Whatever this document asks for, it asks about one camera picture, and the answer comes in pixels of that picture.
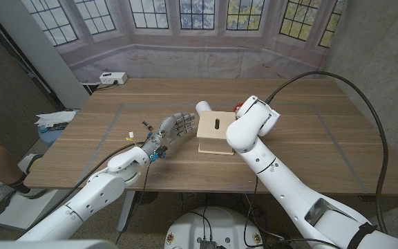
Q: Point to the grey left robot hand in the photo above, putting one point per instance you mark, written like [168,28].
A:
[171,131]

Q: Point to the wooden box with slot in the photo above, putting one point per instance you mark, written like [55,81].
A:
[214,133]

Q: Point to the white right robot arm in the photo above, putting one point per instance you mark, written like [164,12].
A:
[271,166]

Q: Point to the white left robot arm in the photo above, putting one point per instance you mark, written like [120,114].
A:
[99,193]

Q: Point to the small black bolt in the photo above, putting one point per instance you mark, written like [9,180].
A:
[147,126]

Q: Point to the white paper roll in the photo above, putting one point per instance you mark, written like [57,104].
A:
[202,106]

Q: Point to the red bowl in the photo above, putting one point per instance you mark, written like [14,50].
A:
[237,106]

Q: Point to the printed window backdrop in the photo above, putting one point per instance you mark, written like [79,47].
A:
[199,58]

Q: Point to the white power strip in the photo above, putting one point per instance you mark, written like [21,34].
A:
[113,78]

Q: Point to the grey table leg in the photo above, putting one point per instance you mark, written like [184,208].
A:
[126,211]

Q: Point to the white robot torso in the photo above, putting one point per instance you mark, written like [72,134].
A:
[216,224]

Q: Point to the stack of white papers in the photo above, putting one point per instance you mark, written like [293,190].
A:
[55,117]

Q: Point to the blue stool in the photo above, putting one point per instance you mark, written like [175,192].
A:
[48,136]

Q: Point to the white floor mat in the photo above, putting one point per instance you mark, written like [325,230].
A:
[16,209]

